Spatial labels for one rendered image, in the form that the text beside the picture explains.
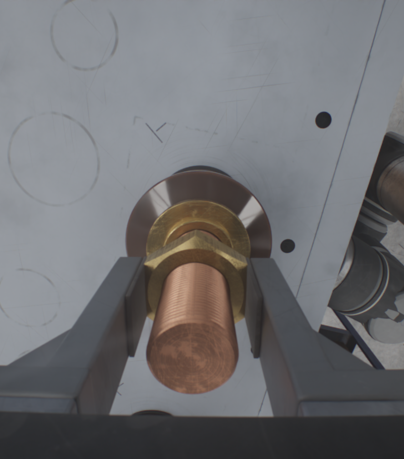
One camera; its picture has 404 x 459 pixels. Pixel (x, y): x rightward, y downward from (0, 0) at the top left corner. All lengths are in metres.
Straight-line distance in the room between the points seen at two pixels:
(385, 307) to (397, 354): 1.84
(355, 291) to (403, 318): 0.10
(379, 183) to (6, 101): 0.52
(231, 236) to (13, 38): 0.24
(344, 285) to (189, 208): 0.31
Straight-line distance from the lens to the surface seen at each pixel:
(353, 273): 0.47
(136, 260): 0.16
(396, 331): 0.58
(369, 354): 1.38
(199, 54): 0.30
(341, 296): 0.48
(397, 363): 2.40
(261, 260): 0.16
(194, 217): 0.20
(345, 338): 1.50
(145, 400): 0.41
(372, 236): 0.66
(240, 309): 0.16
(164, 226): 0.20
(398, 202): 0.55
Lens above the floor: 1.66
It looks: 74 degrees down
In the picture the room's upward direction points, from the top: 179 degrees counter-clockwise
